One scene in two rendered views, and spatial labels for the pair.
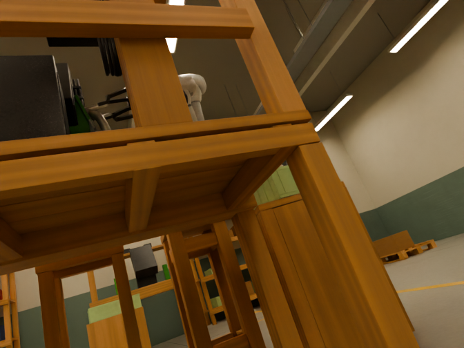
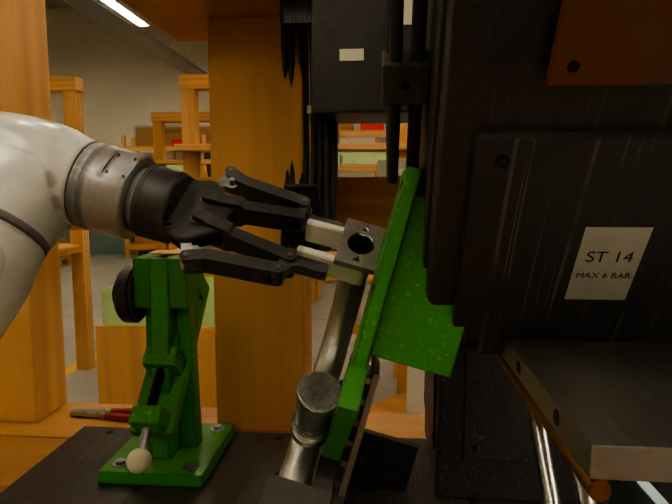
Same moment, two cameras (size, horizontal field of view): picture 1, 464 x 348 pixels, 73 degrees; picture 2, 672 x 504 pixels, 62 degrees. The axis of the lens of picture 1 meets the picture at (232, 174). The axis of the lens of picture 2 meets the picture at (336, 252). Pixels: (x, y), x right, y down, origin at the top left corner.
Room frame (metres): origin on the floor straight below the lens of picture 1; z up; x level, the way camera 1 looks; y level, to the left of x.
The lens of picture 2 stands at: (1.47, 0.67, 1.25)
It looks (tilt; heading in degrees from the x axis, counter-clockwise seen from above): 6 degrees down; 210
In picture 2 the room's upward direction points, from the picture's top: straight up
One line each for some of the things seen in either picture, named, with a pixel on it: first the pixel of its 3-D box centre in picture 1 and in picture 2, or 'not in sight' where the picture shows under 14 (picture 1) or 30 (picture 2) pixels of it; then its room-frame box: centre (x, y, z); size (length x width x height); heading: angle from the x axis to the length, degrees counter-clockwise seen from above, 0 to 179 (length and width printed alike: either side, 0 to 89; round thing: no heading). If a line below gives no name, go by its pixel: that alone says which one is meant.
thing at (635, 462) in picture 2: not in sight; (603, 359); (0.96, 0.64, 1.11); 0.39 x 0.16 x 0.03; 25
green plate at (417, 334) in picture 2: (80, 126); (414, 282); (1.00, 0.48, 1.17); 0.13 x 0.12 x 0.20; 115
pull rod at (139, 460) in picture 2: not in sight; (143, 443); (1.03, 0.16, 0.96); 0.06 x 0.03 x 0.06; 25
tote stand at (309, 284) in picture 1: (308, 272); not in sight; (1.98, -0.23, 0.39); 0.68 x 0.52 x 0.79; 15
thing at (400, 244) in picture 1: (391, 247); not in sight; (6.53, -2.47, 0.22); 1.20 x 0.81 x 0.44; 21
